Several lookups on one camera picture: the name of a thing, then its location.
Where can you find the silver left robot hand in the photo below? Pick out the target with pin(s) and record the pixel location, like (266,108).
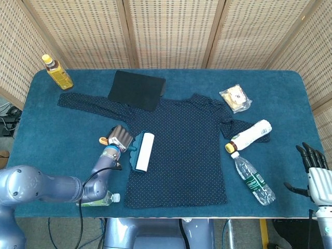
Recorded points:
(120,137)

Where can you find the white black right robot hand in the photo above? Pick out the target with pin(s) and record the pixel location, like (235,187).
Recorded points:
(320,181)

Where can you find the teal white lint roller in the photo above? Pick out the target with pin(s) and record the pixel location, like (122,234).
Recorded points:
(145,151)

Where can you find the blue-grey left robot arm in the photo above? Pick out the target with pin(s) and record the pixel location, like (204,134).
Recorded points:
(52,186)

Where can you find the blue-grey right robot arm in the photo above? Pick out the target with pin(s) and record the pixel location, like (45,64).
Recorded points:
(324,228)

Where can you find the dark blue polka-dot shirt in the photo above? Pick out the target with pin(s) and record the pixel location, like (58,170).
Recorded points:
(181,155)

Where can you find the black folded cloth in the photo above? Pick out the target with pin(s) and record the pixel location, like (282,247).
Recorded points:
(135,89)

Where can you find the teal table cover cloth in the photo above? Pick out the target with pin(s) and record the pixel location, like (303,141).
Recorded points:
(64,129)

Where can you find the black object under table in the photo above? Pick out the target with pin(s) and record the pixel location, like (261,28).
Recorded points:
(290,229)

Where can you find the clear bottle light green label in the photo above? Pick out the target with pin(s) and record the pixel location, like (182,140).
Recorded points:
(114,198)

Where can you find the clear bottle dark green label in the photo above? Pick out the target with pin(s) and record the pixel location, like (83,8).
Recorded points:
(252,181)

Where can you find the white bottle yellow cap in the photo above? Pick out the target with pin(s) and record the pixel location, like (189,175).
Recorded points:
(251,136)

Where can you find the yellow tea bottle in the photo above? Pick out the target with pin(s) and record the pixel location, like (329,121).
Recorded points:
(59,76)

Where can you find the blue-grey robot torso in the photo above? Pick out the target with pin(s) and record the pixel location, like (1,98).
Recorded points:
(155,233)

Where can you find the black floor equipment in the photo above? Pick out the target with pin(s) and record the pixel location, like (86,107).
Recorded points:
(9,124)

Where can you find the woven wooden folding screen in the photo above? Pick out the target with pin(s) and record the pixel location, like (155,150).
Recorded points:
(171,33)

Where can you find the brown floor object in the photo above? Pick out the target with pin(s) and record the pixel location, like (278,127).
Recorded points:
(3,158)

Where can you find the clear bag of biscuits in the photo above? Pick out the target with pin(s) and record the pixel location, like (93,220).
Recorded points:
(234,97)

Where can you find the yellow post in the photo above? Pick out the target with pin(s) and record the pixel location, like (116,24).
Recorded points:
(264,232)

